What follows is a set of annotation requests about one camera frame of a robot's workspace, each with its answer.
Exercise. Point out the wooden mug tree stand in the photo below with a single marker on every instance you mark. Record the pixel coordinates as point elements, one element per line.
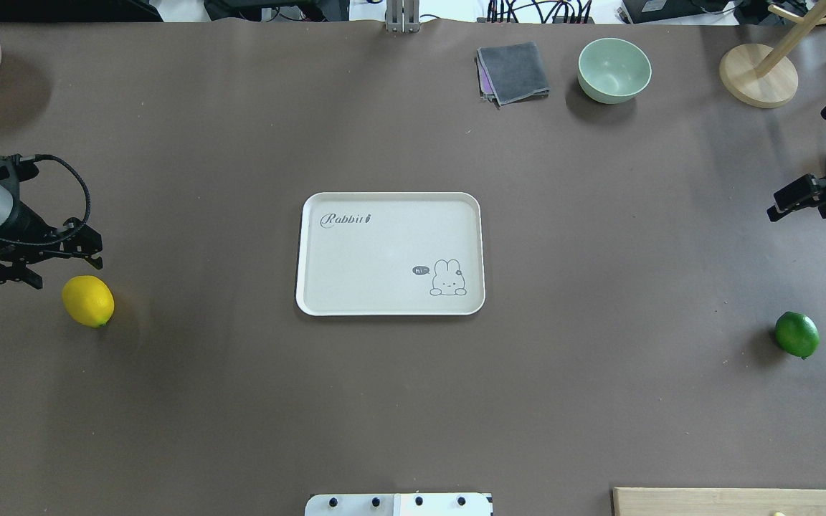
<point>762,76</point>

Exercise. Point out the bamboo cutting board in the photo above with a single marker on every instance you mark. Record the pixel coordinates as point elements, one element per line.
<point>674,501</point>

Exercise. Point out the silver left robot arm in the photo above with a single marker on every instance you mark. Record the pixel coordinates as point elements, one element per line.
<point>26,238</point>

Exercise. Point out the light green bowl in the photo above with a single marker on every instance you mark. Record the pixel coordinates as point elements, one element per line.
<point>613,70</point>

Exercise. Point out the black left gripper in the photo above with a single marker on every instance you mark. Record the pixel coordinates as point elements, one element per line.
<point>28,221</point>

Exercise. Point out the yellow lemon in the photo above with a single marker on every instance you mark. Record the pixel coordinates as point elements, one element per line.
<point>88,301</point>

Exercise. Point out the white rabbit print tray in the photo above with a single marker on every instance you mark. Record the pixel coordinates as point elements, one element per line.
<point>390,253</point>

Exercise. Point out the green lime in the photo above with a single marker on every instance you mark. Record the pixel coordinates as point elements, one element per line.
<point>796,334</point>

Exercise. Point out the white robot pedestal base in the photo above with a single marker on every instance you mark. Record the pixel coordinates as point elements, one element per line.
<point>414,503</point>

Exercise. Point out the aluminium frame post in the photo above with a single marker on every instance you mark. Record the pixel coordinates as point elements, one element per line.
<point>402,16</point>

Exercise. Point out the grey folded cloth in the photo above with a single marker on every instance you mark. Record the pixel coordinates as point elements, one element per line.
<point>511,73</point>

